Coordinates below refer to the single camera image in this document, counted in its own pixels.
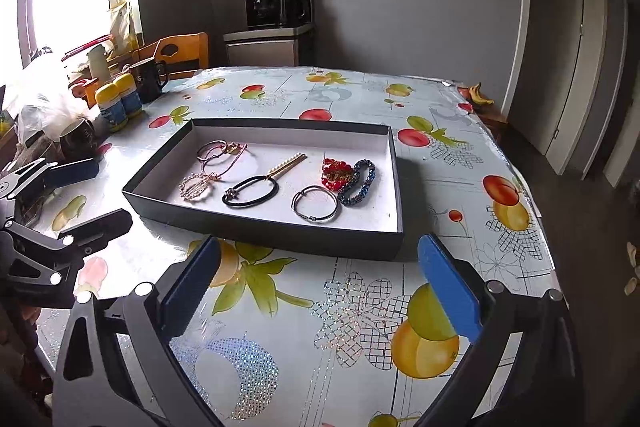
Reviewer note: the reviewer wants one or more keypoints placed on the orange box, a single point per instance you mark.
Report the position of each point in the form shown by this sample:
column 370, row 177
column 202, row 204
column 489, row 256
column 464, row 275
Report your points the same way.
column 85, row 93

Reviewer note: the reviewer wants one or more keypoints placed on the black cardboard box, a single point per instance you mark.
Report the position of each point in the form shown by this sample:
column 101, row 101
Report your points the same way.
column 350, row 232

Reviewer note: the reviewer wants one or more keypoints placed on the clear plastic bag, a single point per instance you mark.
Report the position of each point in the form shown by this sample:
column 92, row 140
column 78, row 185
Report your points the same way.
column 42, row 87

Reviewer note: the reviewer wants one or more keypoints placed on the pearl hair pin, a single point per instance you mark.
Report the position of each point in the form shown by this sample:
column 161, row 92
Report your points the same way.
column 287, row 165

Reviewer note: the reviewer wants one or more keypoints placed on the white door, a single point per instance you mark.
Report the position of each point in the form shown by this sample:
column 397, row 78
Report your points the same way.
column 555, row 57
column 622, row 97

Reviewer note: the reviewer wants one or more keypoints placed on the silver bangle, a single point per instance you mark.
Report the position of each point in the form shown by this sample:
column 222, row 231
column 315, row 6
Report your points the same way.
column 300, row 212

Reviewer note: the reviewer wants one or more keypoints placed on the red beaded brooch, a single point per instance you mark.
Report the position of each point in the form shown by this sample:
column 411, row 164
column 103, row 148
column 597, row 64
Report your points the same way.
column 334, row 172

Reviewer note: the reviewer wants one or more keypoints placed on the round pearl hair clip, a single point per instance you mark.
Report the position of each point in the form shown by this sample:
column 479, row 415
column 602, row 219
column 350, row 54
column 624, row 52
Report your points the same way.
column 192, row 194

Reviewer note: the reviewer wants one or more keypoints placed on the white cylinder container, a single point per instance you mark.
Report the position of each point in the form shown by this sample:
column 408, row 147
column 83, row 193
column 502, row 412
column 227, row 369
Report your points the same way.
column 96, row 62

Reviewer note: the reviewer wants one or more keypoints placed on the yellow capped bottle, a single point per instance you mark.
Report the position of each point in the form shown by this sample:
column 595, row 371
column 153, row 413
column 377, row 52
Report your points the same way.
column 131, row 99
column 110, row 112

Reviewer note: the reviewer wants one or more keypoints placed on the bunch of bananas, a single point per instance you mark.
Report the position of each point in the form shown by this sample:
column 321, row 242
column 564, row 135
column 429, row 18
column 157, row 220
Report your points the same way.
column 480, row 94

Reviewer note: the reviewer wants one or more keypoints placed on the fruit printed tablecloth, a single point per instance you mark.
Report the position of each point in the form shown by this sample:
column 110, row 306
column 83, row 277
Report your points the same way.
column 320, row 337

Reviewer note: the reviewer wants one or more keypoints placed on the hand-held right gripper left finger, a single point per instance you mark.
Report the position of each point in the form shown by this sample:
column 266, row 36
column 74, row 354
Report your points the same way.
column 192, row 287

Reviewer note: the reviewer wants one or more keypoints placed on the grey cabinet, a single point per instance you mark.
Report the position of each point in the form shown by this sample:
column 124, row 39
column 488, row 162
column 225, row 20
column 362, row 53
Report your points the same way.
column 265, row 49

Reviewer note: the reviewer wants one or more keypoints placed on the black cup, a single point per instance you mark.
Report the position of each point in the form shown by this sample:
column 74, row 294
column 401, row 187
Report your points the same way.
column 77, row 139

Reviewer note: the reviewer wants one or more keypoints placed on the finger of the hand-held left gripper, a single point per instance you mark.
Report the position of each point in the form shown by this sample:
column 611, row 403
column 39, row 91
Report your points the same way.
column 97, row 227
column 70, row 173

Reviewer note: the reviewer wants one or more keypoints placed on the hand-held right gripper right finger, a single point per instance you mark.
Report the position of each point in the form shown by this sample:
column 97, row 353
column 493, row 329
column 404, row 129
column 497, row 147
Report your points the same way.
column 450, row 289

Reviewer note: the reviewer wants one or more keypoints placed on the wooden chair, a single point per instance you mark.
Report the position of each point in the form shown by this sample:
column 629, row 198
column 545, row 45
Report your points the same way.
column 192, row 52

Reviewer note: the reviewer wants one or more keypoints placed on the yellow paper bag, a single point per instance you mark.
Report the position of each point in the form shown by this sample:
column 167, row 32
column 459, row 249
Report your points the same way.
column 121, row 24

